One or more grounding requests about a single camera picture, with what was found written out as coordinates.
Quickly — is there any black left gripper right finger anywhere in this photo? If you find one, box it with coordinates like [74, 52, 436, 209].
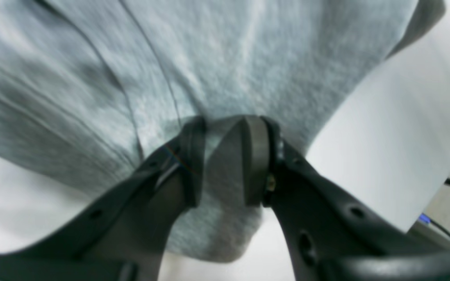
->
[243, 116, 450, 281]

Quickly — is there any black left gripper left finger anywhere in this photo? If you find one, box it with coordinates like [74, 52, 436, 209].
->
[0, 117, 206, 281]

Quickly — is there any grey T-shirt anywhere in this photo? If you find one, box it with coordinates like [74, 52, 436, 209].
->
[0, 0, 445, 263]

